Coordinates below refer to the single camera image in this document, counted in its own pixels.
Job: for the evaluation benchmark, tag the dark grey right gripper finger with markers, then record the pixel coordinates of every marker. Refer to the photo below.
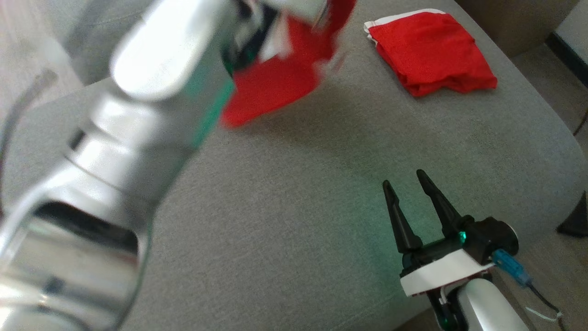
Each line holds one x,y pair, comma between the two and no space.
402,225
441,207

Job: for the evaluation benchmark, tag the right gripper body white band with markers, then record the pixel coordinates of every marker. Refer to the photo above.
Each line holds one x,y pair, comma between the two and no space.
441,271

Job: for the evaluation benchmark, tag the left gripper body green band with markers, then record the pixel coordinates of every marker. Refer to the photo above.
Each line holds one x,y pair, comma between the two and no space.
243,41

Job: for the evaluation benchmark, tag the red jersey with black number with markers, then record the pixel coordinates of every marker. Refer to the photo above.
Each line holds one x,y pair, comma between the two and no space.
271,87

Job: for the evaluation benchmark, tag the grey fabric sofa ottoman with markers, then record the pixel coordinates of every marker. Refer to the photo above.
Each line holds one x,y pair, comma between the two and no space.
298,207

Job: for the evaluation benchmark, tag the black angular object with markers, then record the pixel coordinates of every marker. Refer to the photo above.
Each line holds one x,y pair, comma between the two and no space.
576,220

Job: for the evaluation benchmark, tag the red shorts with white stripe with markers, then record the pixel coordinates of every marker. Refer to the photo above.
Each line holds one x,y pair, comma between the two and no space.
427,50

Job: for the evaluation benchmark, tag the brown partition panel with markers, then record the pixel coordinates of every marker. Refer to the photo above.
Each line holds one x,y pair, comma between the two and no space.
505,23

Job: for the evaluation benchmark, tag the pale board with black edge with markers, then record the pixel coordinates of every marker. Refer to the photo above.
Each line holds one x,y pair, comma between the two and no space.
574,41

